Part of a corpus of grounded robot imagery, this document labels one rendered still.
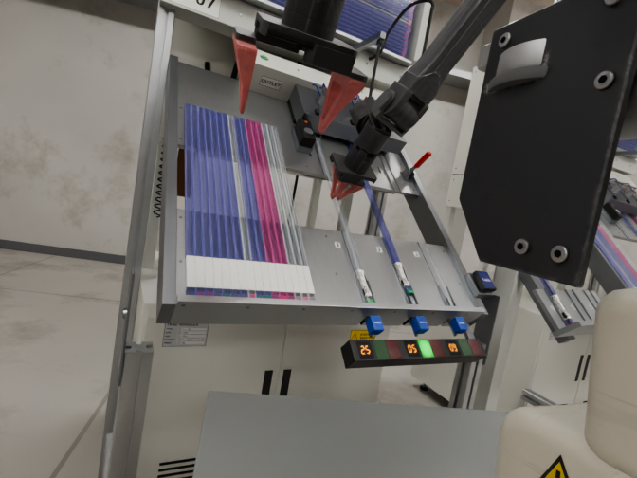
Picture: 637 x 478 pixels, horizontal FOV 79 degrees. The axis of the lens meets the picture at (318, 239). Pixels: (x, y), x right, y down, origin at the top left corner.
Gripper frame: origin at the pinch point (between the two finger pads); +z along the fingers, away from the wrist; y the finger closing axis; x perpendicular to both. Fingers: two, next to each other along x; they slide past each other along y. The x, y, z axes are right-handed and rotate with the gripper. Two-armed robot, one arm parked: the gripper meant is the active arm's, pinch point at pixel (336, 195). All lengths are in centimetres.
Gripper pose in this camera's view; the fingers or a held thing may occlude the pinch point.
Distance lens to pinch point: 92.0
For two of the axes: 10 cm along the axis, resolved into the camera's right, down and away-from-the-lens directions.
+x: 2.4, 7.5, -6.2
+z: -4.4, 6.5, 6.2
